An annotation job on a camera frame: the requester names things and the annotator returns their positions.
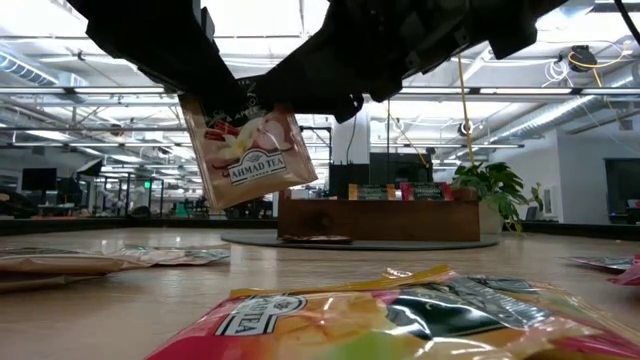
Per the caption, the yellow fruit tea bag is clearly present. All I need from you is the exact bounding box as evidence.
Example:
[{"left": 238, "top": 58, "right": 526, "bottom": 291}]
[
  {"left": 348, "top": 183, "right": 397, "bottom": 202},
  {"left": 143, "top": 263, "right": 640, "bottom": 360}
]

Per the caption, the wooden compartment tray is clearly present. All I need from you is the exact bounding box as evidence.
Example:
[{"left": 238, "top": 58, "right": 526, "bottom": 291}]
[{"left": 277, "top": 187, "right": 482, "bottom": 243}]

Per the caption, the black computer monitor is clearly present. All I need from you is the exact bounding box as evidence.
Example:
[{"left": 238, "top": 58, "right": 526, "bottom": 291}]
[{"left": 20, "top": 167, "right": 58, "bottom": 193}]

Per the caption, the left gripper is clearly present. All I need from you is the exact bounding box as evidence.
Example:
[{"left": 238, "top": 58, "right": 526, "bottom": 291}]
[{"left": 67, "top": 0, "right": 251, "bottom": 115}]

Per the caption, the green potted plant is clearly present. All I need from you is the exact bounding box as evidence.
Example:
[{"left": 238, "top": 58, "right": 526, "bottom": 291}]
[{"left": 451, "top": 161, "right": 545, "bottom": 235}]

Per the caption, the black ceiling cable reel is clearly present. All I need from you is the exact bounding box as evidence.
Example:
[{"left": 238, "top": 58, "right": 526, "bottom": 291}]
[{"left": 568, "top": 44, "right": 599, "bottom": 74}]

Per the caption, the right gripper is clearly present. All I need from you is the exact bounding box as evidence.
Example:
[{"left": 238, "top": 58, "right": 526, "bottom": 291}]
[{"left": 254, "top": 0, "right": 569, "bottom": 124}]

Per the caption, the black studio softbox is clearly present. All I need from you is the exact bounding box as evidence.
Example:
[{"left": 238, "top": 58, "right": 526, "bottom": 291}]
[{"left": 74, "top": 158, "right": 104, "bottom": 178}]

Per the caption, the grey round woven placemat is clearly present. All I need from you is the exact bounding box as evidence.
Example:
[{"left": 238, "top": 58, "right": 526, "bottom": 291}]
[{"left": 220, "top": 232, "right": 500, "bottom": 252}]

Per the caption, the yellow hanging cable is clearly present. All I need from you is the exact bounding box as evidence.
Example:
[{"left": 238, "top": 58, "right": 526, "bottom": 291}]
[{"left": 456, "top": 53, "right": 477, "bottom": 169}]

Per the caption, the beige vanilla cinnamon tea bag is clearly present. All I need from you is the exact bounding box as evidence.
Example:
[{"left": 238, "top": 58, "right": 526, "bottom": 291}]
[
  {"left": 281, "top": 234, "right": 354, "bottom": 245},
  {"left": 178, "top": 74, "right": 319, "bottom": 211},
  {"left": 112, "top": 246, "right": 232, "bottom": 267},
  {"left": 0, "top": 251, "right": 129, "bottom": 276}
]

